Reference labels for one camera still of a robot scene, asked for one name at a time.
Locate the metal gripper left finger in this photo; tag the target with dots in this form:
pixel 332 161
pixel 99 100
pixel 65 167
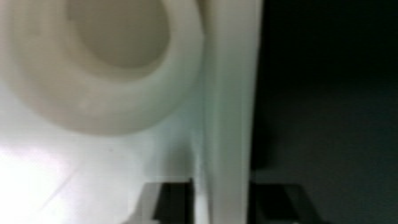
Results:
pixel 166 204

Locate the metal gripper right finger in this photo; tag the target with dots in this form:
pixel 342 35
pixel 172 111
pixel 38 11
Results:
pixel 284 205

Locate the white square tabletop part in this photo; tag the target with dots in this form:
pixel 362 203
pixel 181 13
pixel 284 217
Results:
pixel 127 98

